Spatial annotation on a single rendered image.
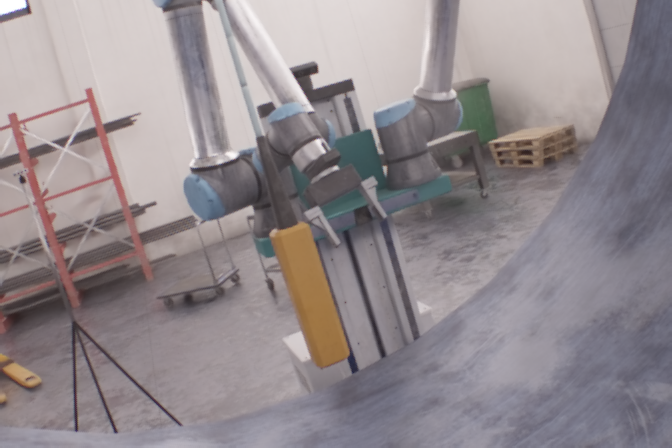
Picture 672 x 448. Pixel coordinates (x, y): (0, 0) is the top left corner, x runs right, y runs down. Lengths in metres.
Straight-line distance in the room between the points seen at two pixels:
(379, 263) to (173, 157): 8.90
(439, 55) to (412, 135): 0.28
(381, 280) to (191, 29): 1.12
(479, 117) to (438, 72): 9.27
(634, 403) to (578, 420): 0.07
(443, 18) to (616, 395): 1.56
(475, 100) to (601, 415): 10.72
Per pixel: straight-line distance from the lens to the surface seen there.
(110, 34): 11.24
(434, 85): 2.18
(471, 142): 8.12
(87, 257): 10.17
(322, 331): 1.39
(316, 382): 2.47
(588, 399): 0.79
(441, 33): 2.13
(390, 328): 2.39
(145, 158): 11.02
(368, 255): 2.30
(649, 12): 1.35
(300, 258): 1.35
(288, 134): 1.52
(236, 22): 1.83
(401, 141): 2.07
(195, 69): 1.81
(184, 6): 1.81
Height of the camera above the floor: 1.72
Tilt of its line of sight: 9 degrees down
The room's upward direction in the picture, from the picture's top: 17 degrees counter-clockwise
